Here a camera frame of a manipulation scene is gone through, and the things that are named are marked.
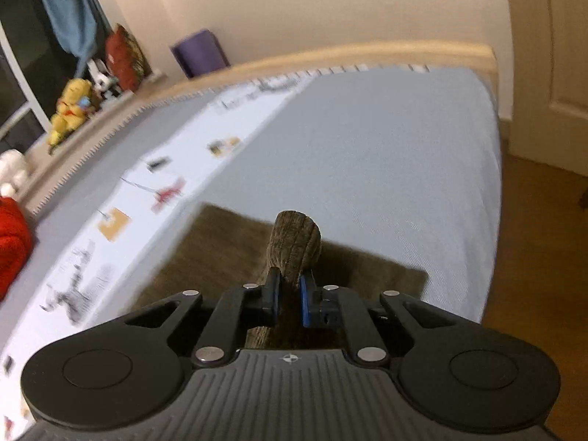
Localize brown corduroy pants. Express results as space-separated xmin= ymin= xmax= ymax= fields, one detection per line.
xmin=131 ymin=204 xmax=429 ymax=351

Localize yellow bear plush toy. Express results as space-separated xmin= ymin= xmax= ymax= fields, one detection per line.
xmin=48 ymin=78 xmax=99 ymax=145

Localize cream door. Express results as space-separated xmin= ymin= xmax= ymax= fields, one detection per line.
xmin=503 ymin=0 xmax=588 ymax=173

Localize blue curtain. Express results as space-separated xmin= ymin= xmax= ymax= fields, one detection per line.
xmin=30 ymin=0 xmax=111 ymax=79

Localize black and white plush toy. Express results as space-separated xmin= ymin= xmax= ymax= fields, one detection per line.
xmin=87 ymin=57 xmax=121 ymax=99

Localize red folded blanket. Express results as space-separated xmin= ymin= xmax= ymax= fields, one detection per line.
xmin=0 ymin=197 xmax=34 ymax=299

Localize grey printed bed sheet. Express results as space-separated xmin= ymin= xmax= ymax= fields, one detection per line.
xmin=0 ymin=67 xmax=501 ymax=441

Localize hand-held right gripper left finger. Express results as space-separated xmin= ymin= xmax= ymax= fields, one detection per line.
xmin=125 ymin=267 xmax=282 ymax=368

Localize purple box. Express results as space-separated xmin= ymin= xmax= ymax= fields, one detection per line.
xmin=170 ymin=30 xmax=230 ymax=80

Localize dark window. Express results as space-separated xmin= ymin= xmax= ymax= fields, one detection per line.
xmin=0 ymin=0 xmax=88 ymax=141

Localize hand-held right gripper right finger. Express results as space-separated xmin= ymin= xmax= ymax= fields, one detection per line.
xmin=298 ymin=276 xmax=459 ymax=368

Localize red patterned cushion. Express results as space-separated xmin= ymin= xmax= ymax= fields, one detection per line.
xmin=105 ymin=24 xmax=152 ymax=93

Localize white window ledge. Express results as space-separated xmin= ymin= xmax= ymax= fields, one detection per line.
xmin=28 ymin=71 xmax=161 ymax=166

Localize wooden bed frame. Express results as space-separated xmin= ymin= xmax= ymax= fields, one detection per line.
xmin=21 ymin=42 xmax=499 ymax=216

